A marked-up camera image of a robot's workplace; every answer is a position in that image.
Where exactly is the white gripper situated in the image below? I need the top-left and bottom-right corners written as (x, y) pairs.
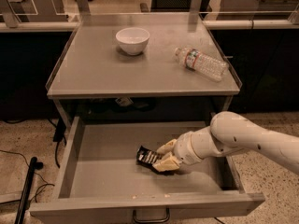
top-left (152, 132), bottom-right (202, 172)

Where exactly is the black chocolate bar wrapper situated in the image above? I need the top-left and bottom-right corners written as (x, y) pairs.
top-left (136, 146), bottom-right (163, 172)

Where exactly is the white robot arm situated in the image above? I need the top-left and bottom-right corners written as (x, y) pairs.
top-left (153, 111), bottom-right (299, 175)

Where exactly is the open grey top drawer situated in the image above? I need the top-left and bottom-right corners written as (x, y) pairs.
top-left (29, 118), bottom-right (264, 224)

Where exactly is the white tag under table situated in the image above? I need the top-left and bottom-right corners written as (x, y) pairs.
top-left (115, 97), bottom-right (133, 106)

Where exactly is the clear plastic water bottle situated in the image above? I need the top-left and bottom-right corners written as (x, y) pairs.
top-left (175, 47), bottom-right (229, 82)

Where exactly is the grey cabinet table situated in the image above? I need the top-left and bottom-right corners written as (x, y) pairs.
top-left (47, 13), bottom-right (241, 125)

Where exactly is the white ceramic bowl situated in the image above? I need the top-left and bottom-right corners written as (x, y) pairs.
top-left (116, 27), bottom-right (150, 55)

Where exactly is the black pole on floor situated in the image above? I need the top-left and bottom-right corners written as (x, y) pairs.
top-left (14, 157), bottom-right (43, 224)

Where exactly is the black mesh chair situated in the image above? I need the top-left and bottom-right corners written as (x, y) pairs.
top-left (140, 0), bottom-right (211, 13)

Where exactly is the black drawer handle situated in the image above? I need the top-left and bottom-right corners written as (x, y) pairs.
top-left (132, 208), bottom-right (170, 224)

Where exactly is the black floor cable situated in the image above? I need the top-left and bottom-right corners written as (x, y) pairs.
top-left (0, 118), bottom-right (68, 203)

